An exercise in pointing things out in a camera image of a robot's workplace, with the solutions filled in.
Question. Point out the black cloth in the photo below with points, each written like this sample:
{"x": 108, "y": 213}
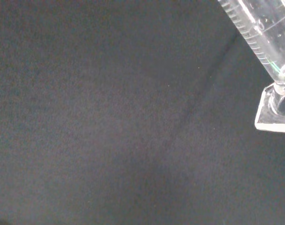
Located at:
{"x": 109, "y": 117}

